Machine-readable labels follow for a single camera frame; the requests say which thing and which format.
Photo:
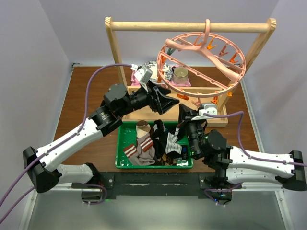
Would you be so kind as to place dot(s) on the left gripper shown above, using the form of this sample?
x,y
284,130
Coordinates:
x,y
163,102

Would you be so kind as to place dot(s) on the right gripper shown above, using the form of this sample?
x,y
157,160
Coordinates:
x,y
186,114

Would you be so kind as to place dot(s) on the pink round clip hanger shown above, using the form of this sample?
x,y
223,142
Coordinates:
x,y
206,55

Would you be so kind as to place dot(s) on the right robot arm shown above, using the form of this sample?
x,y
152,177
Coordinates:
x,y
234,165

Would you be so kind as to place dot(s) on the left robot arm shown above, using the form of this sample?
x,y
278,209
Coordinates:
x,y
44,165

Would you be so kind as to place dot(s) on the orange clothespin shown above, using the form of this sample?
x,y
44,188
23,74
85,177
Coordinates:
x,y
182,96

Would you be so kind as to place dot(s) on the wooden hanging rack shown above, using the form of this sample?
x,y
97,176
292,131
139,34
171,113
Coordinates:
x,y
263,30

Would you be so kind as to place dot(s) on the floral ceramic plate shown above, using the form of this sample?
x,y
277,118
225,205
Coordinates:
x,y
152,65

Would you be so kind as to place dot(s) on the brown and cream sock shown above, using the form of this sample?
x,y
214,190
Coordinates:
x,y
142,128

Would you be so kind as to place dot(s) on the black sock with white stripes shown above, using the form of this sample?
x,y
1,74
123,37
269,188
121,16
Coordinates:
x,y
159,133

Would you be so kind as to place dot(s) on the green plastic tray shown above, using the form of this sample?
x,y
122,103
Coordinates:
x,y
127,136

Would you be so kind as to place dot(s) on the brown argyle sock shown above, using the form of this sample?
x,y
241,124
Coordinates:
x,y
167,161

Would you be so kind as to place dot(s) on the grey sock with red stripes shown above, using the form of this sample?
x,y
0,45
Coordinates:
x,y
141,153

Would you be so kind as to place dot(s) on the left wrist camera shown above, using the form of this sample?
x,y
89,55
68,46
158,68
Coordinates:
x,y
142,73

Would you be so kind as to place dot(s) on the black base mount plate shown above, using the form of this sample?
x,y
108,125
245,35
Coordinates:
x,y
199,184

